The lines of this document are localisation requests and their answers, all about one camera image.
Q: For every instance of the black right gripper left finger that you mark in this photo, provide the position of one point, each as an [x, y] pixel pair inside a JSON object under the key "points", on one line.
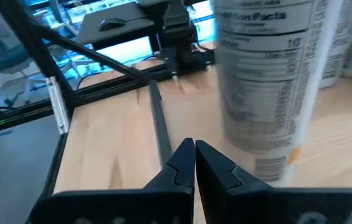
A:
{"points": [[132, 205]]}

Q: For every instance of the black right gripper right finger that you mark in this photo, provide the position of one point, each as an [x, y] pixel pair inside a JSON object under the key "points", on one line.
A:
{"points": [[256, 205]]}

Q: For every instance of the white beverage can silver lid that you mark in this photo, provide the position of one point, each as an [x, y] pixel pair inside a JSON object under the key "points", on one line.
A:
{"points": [[334, 56]]}

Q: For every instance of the black computer mouse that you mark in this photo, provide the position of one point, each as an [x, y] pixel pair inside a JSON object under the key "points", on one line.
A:
{"points": [[111, 24]]}

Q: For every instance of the grey office chair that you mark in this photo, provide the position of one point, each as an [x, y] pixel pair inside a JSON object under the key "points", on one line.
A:
{"points": [[4, 59]]}

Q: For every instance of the black table frame edge rail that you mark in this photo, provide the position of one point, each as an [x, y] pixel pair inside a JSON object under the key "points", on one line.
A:
{"points": [[45, 186]]}

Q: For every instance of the black table frame side rail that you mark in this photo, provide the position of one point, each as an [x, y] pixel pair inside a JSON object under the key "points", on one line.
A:
{"points": [[113, 90]]}

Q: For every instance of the silver bracket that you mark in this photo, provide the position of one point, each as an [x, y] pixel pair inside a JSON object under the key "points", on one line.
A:
{"points": [[58, 105]]}

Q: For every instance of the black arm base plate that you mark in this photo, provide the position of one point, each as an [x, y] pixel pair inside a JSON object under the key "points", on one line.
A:
{"points": [[194, 63]]}

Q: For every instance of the black diagonal frame brace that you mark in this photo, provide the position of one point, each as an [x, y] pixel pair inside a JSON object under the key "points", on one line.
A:
{"points": [[94, 53]]}

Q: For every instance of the black upright frame post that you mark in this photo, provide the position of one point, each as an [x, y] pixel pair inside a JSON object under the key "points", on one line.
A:
{"points": [[32, 53]]}

